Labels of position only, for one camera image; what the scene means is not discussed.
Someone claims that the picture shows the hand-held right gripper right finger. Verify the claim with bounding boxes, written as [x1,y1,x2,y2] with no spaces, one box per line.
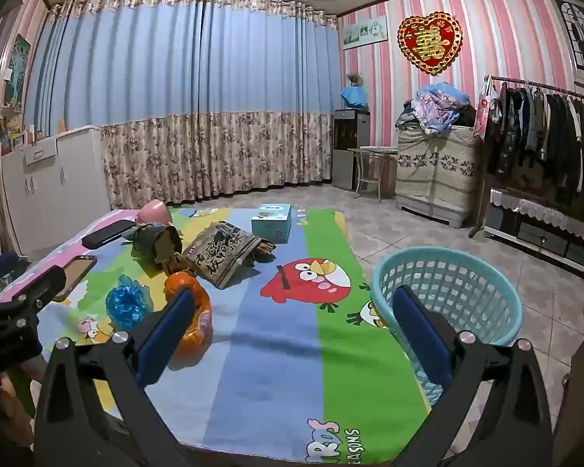
[392,284,556,467]

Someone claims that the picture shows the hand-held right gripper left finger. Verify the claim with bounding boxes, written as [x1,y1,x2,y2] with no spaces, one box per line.
[33,287,210,467]

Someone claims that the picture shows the orange snack packet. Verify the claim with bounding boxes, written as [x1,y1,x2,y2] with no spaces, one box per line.
[164,271,213,357]

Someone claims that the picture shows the blue plastic bag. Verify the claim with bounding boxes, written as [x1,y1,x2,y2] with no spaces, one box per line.
[106,275,150,329]

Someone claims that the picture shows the brown wrapper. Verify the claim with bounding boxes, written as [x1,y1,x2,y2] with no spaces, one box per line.
[162,252,198,278]

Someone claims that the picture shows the light blue plastic basket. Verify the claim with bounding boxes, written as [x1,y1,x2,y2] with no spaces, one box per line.
[371,247,523,407]

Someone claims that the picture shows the brown patterned bag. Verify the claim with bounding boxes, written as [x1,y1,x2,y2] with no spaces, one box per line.
[185,221,276,290]

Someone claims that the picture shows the phone with brown case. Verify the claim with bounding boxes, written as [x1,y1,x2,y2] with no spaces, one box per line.
[53,254,98,302]

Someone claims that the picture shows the black phone case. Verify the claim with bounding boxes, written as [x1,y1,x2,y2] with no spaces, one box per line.
[81,220,136,250]

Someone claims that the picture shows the printed cartoon blanket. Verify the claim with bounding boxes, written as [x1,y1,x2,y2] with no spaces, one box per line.
[0,207,431,463]

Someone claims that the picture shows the white cabinet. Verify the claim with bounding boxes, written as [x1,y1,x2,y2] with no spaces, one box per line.
[0,124,110,258]

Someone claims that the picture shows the grey washing machine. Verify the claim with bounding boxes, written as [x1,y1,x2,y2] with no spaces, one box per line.
[396,192,473,228]

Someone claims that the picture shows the pink cup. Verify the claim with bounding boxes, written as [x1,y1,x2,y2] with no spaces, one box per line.
[135,199,172,227]

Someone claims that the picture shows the teal cardboard box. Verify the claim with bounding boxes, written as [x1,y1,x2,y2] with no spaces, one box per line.
[251,203,293,244]

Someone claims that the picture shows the low dark cabinet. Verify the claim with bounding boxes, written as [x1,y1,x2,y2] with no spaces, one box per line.
[484,187,584,278]

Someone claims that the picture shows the white lace cloth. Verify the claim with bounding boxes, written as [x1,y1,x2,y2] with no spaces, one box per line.
[489,187,584,244]

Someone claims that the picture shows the beige patterned cover cloth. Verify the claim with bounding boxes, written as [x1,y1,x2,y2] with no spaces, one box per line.
[395,124,482,205]

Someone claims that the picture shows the grey water dispenser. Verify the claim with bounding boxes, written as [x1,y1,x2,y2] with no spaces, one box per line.
[332,108,371,190]

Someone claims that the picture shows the dark clothes pile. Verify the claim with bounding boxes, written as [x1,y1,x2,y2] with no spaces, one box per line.
[396,100,478,130]

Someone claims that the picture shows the pink hanging bag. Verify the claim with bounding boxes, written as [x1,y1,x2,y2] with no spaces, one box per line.
[473,83,497,138]

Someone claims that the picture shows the floral cloth bundle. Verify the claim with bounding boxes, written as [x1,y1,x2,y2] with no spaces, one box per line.
[413,83,473,133]

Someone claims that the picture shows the row of hanging clothes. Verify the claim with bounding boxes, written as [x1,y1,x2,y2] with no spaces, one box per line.
[487,83,584,205]

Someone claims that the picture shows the blue curtain with floral trim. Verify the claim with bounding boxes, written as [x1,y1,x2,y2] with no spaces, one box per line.
[24,0,339,210]

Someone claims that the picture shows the blue cloth cover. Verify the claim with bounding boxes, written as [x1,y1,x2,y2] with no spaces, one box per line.
[341,85,369,109]

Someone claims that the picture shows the metal clothes rack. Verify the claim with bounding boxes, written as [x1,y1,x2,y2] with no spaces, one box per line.
[470,75,584,239]

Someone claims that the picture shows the cartoon wall poster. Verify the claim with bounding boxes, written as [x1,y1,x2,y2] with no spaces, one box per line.
[0,107,25,149]

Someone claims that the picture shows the metal frame stool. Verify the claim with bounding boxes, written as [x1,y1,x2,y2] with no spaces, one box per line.
[349,147,399,200]

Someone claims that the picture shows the green wall poster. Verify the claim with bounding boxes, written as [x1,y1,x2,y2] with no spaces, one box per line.
[2,36,32,108]

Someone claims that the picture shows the red heart wall decoration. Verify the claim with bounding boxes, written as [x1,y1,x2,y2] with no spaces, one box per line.
[398,14,463,75]

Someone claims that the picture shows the landscape wall picture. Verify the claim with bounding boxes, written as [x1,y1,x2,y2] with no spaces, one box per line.
[343,16,387,50]

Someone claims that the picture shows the window print wall poster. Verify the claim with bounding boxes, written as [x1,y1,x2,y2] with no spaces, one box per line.
[552,0,584,83]

